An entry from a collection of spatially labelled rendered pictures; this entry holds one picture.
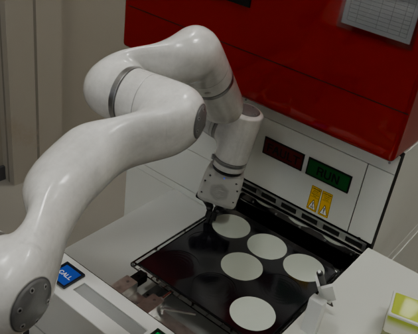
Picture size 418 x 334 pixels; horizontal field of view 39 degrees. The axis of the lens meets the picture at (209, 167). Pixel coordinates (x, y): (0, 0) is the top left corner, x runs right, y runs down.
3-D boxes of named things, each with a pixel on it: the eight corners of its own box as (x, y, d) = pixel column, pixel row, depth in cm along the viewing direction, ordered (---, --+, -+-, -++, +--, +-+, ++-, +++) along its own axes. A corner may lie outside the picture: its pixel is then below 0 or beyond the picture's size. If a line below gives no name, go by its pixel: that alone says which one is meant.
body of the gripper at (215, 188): (206, 164, 142) (194, 201, 148) (246, 177, 142) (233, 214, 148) (211, 149, 149) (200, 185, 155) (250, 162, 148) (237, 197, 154)
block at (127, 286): (126, 283, 134) (127, 274, 133) (137, 291, 133) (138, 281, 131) (99, 301, 129) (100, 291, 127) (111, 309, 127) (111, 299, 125)
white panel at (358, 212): (132, 159, 192) (140, 40, 171) (359, 287, 152) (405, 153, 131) (125, 162, 190) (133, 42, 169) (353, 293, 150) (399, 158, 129)
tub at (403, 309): (384, 313, 124) (393, 289, 121) (420, 327, 122) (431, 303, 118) (378, 337, 118) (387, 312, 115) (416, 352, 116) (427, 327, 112)
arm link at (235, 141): (205, 150, 143) (234, 169, 139) (219, 102, 136) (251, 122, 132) (225, 141, 149) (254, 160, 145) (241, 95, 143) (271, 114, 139)
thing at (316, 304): (312, 313, 122) (327, 263, 115) (329, 323, 120) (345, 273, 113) (296, 329, 117) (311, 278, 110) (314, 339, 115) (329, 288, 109)
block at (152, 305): (152, 302, 130) (153, 291, 129) (163, 310, 129) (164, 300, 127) (125, 321, 125) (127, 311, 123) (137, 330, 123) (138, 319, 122)
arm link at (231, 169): (209, 158, 141) (206, 168, 142) (245, 170, 141) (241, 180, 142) (215, 142, 148) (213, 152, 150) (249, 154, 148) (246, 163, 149)
